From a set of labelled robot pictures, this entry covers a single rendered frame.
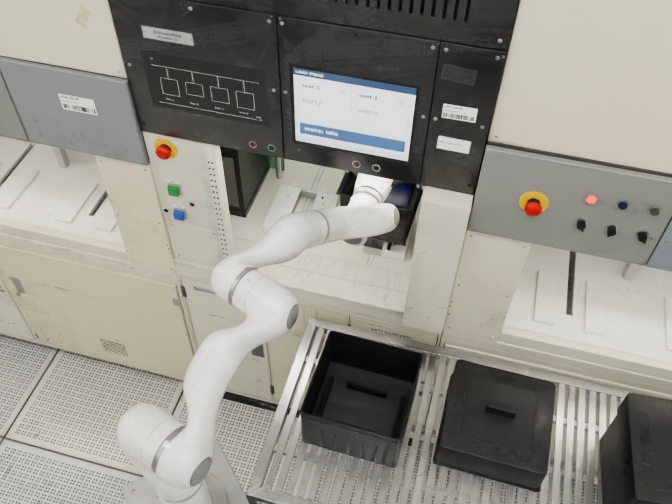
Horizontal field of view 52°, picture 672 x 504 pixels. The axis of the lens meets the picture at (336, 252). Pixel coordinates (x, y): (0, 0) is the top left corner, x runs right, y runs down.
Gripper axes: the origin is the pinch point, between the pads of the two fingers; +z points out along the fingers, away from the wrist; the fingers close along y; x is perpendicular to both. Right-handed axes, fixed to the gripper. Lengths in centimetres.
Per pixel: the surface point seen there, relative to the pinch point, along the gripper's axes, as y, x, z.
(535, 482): 63, -39, -65
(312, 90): -11, 43, -29
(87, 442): -94, -120, -66
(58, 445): -105, -120, -71
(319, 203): -21.8, -29.7, 5.2
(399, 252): 9.7, -29.7, -7.3
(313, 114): -11.3, 36.2, -29.0
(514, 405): 54, -33, -48
